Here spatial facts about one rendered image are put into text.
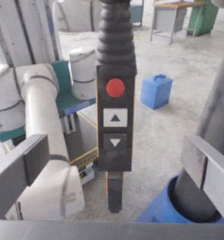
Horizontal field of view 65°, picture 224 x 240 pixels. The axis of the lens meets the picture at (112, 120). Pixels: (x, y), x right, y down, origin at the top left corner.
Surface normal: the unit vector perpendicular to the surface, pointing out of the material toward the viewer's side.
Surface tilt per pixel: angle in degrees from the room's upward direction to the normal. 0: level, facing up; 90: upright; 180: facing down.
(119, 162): 69
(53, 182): 5
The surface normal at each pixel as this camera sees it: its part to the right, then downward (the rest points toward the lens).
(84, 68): 0.04, 0.60
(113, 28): -0.13, 0.28
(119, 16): 0.09, 0.28
